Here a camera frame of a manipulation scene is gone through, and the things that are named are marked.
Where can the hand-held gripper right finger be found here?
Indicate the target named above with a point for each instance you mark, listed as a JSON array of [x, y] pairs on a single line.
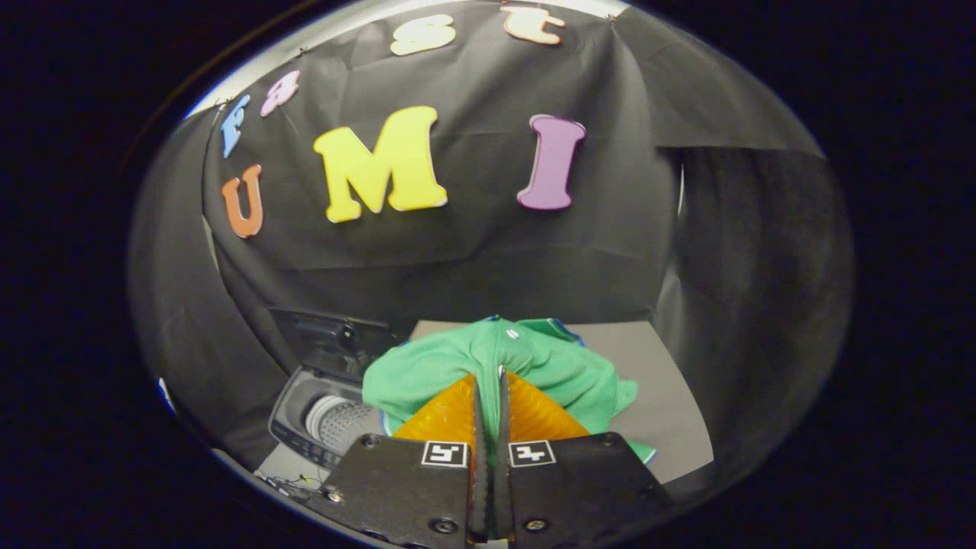
[[503, 488]]

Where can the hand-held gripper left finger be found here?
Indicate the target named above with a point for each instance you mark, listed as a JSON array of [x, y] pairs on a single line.
[[479, 488]]

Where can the green shirt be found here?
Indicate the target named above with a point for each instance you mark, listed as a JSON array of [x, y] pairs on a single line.
[[534, 358]]

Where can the grey washing machine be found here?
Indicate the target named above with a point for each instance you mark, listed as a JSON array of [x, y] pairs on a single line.
[[293, 415]]

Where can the dark washing machine lid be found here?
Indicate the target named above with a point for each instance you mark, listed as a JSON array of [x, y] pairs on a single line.
[[320, 335]]

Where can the grey metal cabinet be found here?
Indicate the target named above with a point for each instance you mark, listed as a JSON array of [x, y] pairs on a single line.
[[656, 396]]

